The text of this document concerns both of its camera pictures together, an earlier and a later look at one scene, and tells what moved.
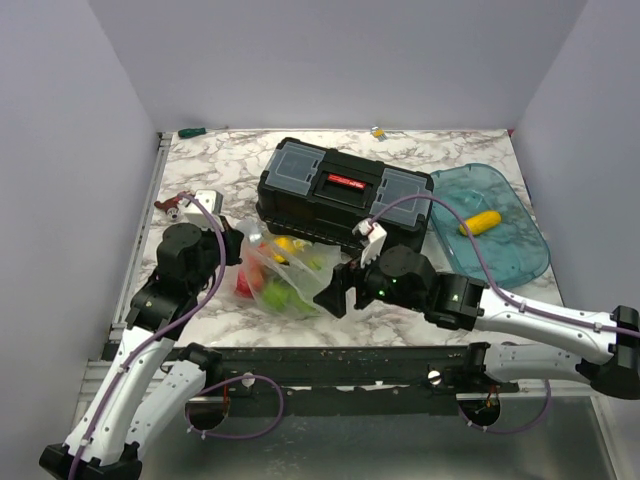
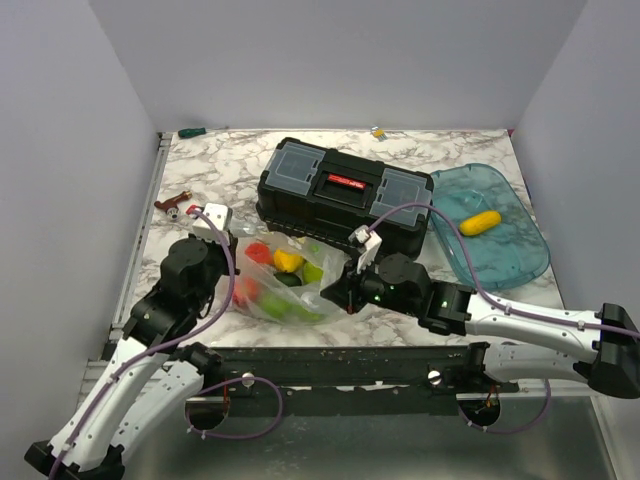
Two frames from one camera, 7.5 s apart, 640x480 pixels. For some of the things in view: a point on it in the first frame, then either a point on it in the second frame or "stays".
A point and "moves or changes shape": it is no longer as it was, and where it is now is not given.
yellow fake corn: [481, 222] stays
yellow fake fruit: [283, 246] to [288, 262]
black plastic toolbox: [343, 198] stays
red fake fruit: [242, 286] to [259, 252]
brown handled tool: [170, 206] stays
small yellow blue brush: [380, 134] stays
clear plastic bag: [286, 274] moves or changes shape
